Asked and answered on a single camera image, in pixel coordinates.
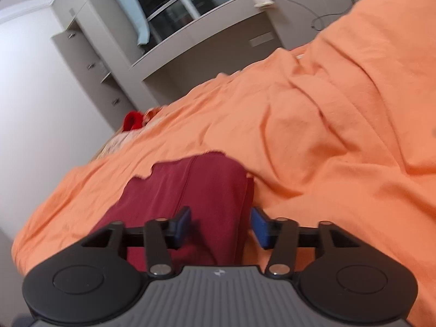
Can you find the orange blanket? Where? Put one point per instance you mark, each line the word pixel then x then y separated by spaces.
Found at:
pixel 340 126

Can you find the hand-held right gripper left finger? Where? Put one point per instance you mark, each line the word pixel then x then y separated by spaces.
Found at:
pixel 182 228

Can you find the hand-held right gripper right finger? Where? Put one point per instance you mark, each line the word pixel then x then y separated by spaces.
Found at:
pixel 260 228

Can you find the light blue curtain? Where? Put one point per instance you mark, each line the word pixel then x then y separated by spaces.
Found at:
pixel 126 3

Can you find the red plush toy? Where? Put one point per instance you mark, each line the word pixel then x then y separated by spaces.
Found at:
pixel 132 121

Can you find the grey wardrobe cabinet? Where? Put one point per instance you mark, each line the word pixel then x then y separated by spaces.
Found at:
pixel 85 41

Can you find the window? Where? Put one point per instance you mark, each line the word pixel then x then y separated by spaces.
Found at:
pixel 177 3

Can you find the grey desk with drawers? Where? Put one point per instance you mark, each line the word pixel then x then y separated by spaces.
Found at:
pixel 211 47

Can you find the small orange patterned cloth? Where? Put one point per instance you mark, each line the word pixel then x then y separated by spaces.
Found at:
pixel 152 115

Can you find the maroon long-sleeve shirt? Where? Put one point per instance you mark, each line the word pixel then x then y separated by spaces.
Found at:
pixel 204 184

